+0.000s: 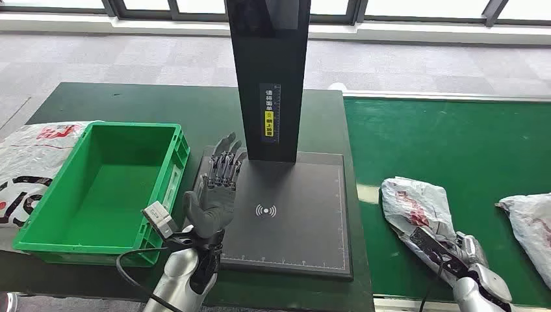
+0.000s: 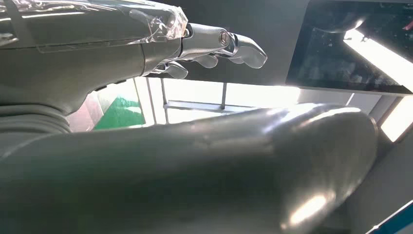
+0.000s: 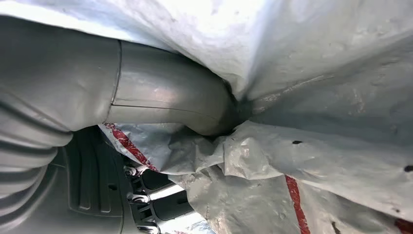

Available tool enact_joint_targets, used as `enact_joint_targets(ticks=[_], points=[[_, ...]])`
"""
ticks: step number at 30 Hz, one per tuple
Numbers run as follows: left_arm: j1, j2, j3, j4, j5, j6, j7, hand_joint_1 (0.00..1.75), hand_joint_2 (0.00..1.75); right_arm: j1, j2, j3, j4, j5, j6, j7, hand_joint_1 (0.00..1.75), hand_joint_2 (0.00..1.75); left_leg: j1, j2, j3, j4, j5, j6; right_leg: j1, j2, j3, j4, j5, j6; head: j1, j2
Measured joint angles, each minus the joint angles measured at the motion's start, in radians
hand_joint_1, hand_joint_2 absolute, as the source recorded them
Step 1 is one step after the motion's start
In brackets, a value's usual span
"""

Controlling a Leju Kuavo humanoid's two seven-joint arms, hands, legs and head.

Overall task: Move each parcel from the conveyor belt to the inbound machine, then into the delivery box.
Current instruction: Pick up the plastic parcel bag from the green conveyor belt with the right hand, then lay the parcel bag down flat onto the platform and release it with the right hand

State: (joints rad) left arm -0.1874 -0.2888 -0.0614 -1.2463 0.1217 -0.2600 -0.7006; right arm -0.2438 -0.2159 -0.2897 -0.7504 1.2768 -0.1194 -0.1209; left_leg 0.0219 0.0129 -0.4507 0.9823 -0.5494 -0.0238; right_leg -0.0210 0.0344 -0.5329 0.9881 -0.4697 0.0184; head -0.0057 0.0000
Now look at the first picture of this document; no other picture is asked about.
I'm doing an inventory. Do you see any green plastic crate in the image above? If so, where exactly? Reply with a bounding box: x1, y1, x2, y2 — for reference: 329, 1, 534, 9
12, 121, 191, 268

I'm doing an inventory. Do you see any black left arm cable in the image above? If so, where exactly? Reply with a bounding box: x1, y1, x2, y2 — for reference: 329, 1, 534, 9
115, 247, 186, 312

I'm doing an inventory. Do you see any silver conveyor side rail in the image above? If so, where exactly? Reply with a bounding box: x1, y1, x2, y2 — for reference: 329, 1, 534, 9
342, 90, 551, 103
373, 294, 551, 312

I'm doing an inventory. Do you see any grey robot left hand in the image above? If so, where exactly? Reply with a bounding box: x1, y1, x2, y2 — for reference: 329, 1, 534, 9
183, 132, 248, 242

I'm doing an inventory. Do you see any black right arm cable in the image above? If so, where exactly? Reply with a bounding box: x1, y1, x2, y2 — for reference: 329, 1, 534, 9
419, 258, 446, 312

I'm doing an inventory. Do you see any black yellow label sticker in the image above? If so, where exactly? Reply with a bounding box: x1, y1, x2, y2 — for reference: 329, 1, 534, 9
259, 83, 281, 144

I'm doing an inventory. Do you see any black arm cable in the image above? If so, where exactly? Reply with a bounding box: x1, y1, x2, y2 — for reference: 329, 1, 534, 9
419, 258, 446, 312
115, 247, 186, 312

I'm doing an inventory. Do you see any black inbound scanner machine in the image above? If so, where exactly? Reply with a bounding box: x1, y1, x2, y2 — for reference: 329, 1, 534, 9
189, 0, 355, 283

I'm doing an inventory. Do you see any large white printed bag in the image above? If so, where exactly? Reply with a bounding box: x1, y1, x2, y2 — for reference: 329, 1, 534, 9
0, 120, 102, 253

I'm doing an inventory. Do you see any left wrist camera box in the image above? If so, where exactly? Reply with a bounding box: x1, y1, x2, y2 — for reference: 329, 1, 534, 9
141, 201, 179, 239

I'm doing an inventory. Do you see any green conveyor belt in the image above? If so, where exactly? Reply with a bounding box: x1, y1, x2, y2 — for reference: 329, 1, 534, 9
343, 96, 551, 309

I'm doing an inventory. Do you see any grey poly mailer parcel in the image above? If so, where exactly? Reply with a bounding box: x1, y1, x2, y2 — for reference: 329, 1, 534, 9
494, 192, 551, 290
379, 176, 463, 289

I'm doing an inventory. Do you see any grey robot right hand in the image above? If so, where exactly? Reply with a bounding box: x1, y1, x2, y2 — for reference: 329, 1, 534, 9
455, 231, 489, 268

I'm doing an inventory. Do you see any white window sill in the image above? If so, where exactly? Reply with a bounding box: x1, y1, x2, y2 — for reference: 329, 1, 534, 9
0, 12, 551, 46

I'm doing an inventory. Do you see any dark green table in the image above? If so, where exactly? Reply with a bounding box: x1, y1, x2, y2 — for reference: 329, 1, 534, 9
0, 81, 376, 312

